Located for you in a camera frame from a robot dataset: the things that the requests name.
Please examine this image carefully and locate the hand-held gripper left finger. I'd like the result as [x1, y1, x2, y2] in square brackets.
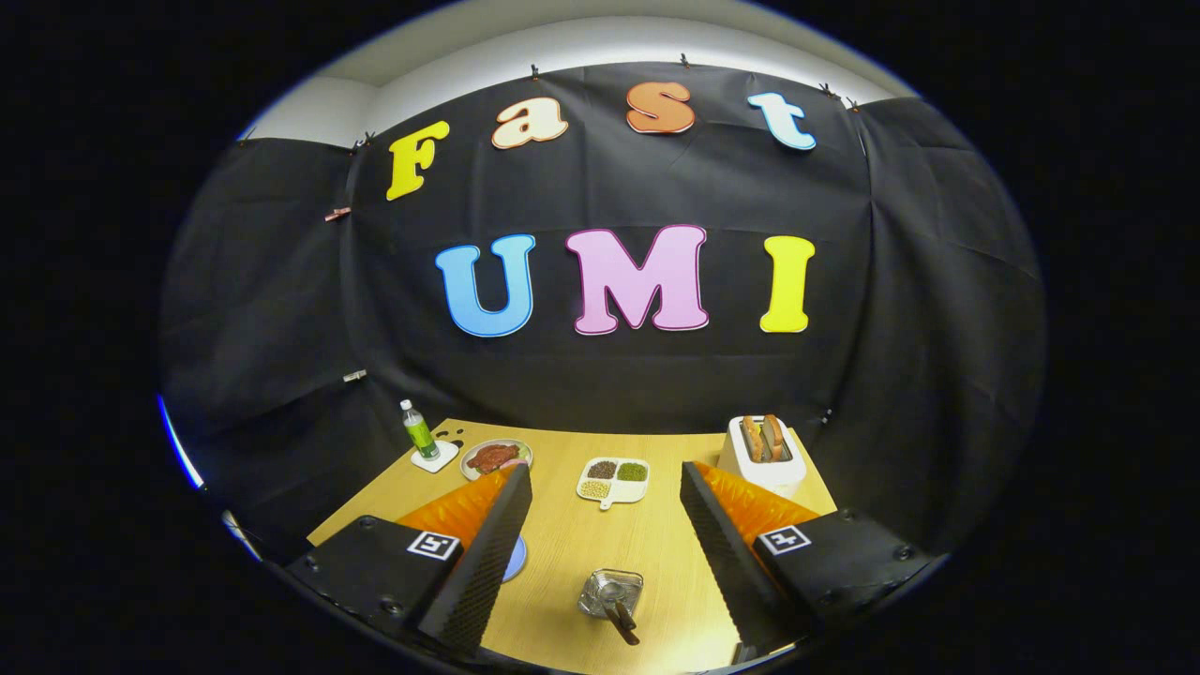
[284, 462, 533, 657]

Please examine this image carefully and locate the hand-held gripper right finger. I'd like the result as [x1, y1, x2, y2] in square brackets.
[680, 460, 943, 662]

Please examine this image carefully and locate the metal fork wooden handle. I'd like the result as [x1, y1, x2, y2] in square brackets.
[605, 600, 642, 647]

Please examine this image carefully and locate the beige food plate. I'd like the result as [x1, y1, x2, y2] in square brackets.
[460, 439, 533, 482]

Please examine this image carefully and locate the white toaster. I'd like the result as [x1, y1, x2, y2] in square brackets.
[717, 415, 807, 498]

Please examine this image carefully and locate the white divided dish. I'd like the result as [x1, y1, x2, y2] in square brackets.
[576, 457, 650, 511]

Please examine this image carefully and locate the green drink bottle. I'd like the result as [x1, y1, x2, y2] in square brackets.
[400, 400, 440, 461]

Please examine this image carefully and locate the metal wire basket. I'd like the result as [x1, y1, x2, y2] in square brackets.
[577, 569, 645, 620]

